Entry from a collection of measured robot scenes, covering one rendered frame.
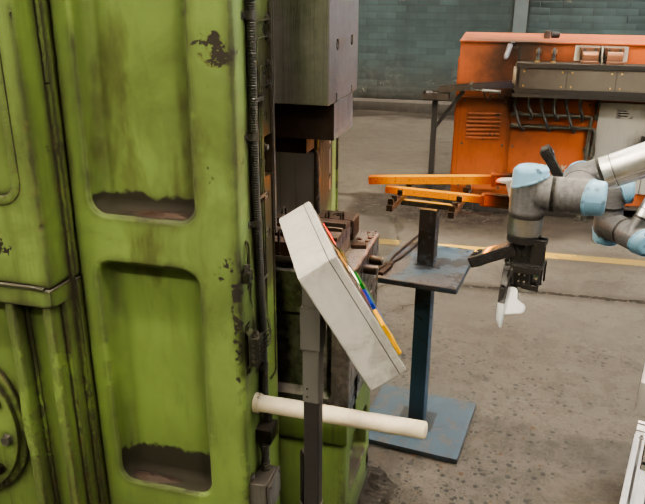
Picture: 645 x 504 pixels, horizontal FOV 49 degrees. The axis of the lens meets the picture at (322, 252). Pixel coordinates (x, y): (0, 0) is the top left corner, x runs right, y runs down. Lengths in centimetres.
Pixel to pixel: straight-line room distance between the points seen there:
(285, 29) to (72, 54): 49
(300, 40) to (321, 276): 70
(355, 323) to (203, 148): 56
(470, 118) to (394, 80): 421
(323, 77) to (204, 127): 34
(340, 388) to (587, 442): 124
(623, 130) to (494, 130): 89
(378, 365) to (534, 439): 165
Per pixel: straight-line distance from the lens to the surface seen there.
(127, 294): 191
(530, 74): 529
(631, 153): 167
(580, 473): 283
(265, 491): 199
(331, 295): 128
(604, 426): 312
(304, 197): 228
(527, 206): 156
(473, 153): 553
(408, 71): 957
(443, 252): 273
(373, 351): 135
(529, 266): 161
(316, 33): 176
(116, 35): 174
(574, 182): 156
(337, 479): 226
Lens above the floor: 165
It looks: 21 degrees down
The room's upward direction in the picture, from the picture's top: straight up
